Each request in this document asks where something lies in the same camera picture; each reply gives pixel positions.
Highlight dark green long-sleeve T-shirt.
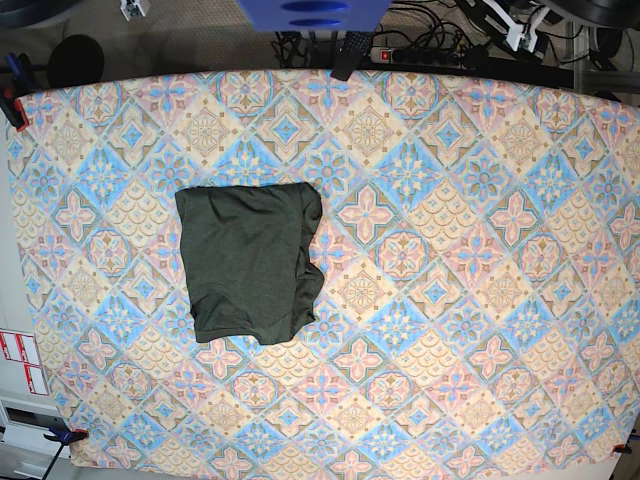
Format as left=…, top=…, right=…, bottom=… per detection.
left=175, top=182, right=324, bottom=345

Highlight black remote-like device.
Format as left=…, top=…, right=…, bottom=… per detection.
left=331, top=31, right=373, bottom=82

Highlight blue plastic box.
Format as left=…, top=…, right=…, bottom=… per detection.
left=238, top=0, right=391, bottom=32

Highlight colourful patterned tablecloth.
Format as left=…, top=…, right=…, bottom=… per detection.
left=1, top=70, right=639, bottom=479

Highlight clamp bottom right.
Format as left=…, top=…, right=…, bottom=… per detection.
left=612, top=444, right=633, bottom=454

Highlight black round stool base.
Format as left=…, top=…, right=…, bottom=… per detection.
left=47, top=35, right=105, bottom=88

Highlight blue clamp top left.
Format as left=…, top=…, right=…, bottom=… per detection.
left=1, top=52, right=29, bottom=132

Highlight blue clamp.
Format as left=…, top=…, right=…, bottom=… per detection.
left=1, top=52, right=29, bottom=132
left=41, top=427, right=89, bottom=480

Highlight red white label stickers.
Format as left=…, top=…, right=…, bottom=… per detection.
left=1, top=330, right=48, bottom=396

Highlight blue clamp bottom left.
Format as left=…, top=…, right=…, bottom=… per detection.
left=41, top=427, right=89, bottom=480

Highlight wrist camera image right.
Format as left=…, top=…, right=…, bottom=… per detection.
left=506, top=23, right=538, bottom=53

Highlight black power strip red switch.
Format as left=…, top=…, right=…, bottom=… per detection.
left=369, top=47, right=461, bottom=67

